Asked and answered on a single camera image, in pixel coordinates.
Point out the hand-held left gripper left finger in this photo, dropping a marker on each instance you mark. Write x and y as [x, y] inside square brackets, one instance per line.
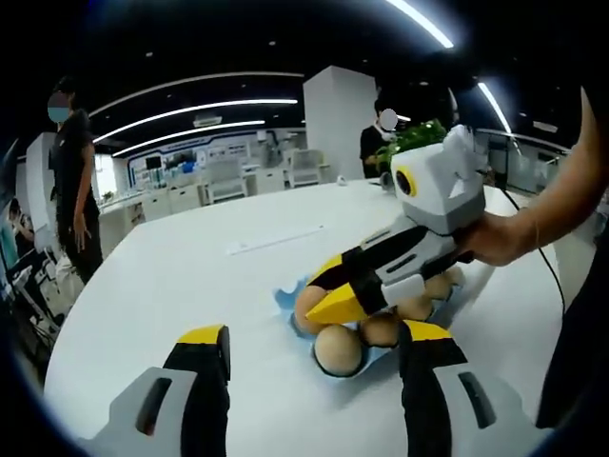
[204, 381]

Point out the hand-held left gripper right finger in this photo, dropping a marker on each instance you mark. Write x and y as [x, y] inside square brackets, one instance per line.
[426, 381]

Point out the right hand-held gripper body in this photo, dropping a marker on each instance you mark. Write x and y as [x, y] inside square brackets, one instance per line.
[442, 190]

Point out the single brown egg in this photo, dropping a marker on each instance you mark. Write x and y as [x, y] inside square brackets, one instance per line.
[438, 289]
[311, 299]
[455, 276]
[339, 350]
[414, 308]
[380, 331]

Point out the blue egg tray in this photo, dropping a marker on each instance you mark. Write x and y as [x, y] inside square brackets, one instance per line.
[289, 301]

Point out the person's right hand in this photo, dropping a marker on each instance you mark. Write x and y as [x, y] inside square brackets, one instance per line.
[499, 240]

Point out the grey rounded object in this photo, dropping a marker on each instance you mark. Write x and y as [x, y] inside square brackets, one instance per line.
[386, 181]

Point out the potted green plant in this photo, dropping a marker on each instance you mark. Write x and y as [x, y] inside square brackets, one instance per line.
[423, 133]

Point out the white power strip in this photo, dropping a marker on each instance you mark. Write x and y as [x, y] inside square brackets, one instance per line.
[276, 240]

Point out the white table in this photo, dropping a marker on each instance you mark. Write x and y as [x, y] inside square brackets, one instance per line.
[190, 285]

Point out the ceiling light strip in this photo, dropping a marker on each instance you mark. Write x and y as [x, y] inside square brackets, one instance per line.
[190, 133]
[423, 24]
[200, 108]
[495, 107]

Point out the white office chair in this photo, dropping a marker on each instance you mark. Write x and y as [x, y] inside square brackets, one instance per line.
[308, 166]
[227, 181]

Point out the white pillar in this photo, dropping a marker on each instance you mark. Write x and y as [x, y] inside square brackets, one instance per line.
[333, 124]
[40, 166]

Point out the white cabinet row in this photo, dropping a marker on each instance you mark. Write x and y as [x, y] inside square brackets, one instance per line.
[176, 200]

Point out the ceiling air vent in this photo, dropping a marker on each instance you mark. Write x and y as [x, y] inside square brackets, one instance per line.
[207, 120]

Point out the black monitor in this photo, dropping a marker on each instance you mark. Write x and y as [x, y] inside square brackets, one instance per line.
[153, 163]

